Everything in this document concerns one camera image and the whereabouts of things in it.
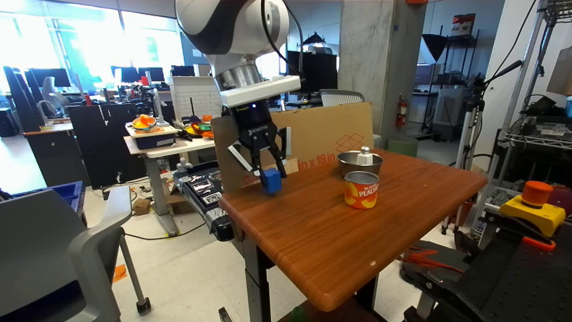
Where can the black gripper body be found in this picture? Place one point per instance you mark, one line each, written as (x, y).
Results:
(254, 125)

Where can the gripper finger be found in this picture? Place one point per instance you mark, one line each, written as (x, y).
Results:
(242, 157)
(277, 159)

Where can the blue block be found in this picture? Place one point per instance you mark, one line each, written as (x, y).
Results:
(272, 180)

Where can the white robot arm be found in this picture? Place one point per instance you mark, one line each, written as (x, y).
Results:
(233, 28)

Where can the cardboard panel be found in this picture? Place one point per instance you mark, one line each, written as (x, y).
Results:
(322, 134)

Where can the black power strip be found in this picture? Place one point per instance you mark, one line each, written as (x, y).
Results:
(206, 198)

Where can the white board panel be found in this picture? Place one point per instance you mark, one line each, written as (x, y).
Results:
(193, 96)

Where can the metal bowl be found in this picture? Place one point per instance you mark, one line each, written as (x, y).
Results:
(349, 161)

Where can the small white side table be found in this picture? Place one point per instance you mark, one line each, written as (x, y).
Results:
(161, 171)

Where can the small white object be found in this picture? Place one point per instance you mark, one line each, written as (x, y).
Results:
(365, 155)

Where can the orange labelled tin can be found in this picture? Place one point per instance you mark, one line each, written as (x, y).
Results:
(361, 191)

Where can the tray with toy fruit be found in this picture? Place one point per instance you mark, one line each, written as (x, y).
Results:
(151, 132)

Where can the wooden table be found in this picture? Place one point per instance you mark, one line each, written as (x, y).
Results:
(345, 238)

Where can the red fire extinguisher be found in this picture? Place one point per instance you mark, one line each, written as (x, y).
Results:
(403, 114)

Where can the gray plastic chair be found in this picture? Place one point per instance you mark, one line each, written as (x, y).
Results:
(47, 256)

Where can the yellow emergency stop box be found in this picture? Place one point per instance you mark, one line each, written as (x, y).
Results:
(533, 211)

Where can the orange black clamp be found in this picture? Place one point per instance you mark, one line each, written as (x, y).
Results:
(538, 243)

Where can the black tripod with camera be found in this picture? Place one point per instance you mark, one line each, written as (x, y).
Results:
(476, 136)

